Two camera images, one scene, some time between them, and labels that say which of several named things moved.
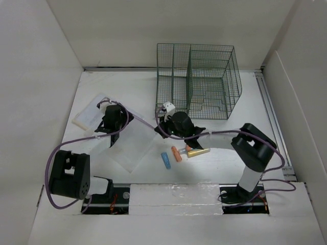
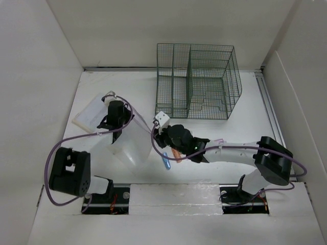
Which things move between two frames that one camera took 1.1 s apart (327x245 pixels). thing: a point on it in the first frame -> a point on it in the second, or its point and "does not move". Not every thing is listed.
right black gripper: (162, 125) -> (159, 135)
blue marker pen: (166, 160) does not move
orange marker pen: (177, 154) does not move
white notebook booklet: (89, 116) does not move
